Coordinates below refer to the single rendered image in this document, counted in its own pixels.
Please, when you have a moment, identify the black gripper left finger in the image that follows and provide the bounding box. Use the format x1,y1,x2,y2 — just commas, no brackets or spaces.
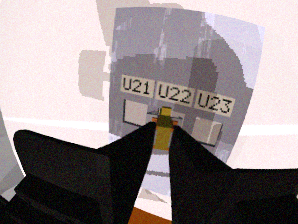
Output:
13,123,156,224

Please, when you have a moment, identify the grey metal rail plate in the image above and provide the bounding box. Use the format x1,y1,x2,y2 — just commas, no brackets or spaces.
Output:
108,7,265,197

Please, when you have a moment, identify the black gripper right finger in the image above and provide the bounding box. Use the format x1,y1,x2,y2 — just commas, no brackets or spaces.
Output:
169,124,298,224

